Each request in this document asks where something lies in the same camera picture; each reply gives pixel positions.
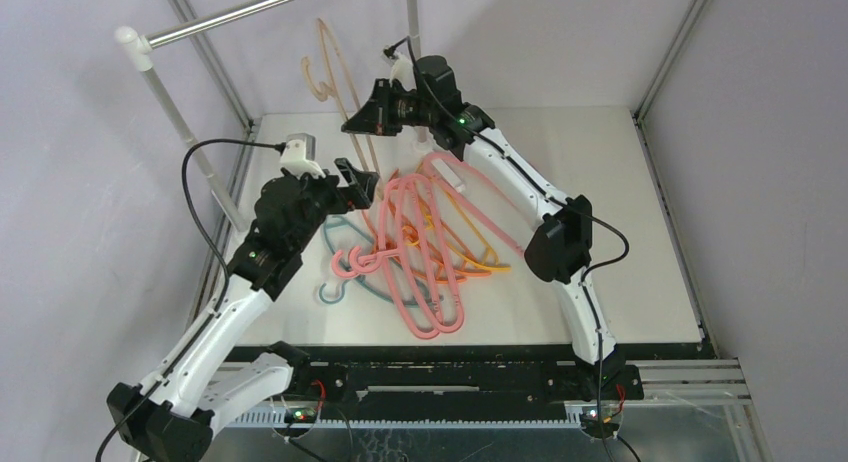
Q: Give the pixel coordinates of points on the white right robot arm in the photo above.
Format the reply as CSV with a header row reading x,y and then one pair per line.
x,y
559,249

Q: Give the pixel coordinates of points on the yellow plastic hanger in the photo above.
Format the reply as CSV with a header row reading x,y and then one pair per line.
x,y
422,226

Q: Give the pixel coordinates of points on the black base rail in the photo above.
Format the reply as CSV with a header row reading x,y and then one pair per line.
x,y
464,384

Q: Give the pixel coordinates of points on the pink plastic hanger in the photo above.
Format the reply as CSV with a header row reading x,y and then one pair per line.
x,y
424,293
397,273
477,193

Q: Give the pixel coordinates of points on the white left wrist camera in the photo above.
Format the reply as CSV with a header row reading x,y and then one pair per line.
x,y
298,156

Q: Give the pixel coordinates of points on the aluminium frame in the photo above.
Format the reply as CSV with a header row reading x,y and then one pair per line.
x,y
742,416

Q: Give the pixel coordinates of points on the metal clothes rack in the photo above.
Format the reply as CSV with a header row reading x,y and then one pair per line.
x,y
262,53

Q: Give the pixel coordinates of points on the orange plastic hanger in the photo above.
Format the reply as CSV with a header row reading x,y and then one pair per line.
x,y
389,246

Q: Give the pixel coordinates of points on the beige plastic hanger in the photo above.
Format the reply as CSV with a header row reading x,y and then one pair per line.
x,y
335,69

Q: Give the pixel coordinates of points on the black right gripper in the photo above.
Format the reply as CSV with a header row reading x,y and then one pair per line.
x,y
323,197

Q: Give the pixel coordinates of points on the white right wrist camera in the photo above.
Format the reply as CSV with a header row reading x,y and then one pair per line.
x,y
401,69

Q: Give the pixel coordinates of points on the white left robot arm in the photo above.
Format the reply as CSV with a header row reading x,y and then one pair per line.
x,y
175,412

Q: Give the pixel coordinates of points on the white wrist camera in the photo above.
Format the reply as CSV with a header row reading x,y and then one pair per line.
x,y
401,69
298,156

